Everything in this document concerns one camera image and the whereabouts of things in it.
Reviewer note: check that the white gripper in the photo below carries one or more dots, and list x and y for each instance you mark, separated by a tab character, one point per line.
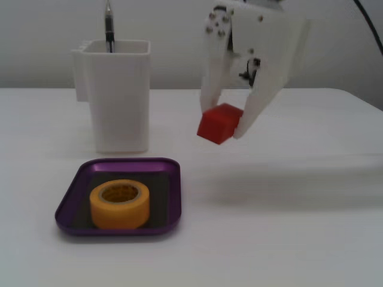
263	33

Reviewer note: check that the red cube block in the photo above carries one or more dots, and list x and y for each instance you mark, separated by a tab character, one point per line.
220	123

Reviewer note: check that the white plastic box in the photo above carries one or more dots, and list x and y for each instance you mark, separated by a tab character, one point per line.
119	101

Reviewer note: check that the black ballpoint pen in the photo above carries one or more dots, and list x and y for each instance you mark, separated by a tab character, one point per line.
109	27

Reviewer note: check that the yellow tape roll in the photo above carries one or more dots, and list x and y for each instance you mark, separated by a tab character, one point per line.
119	213

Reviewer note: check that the purple metal tray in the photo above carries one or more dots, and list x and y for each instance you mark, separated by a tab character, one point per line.
73	206

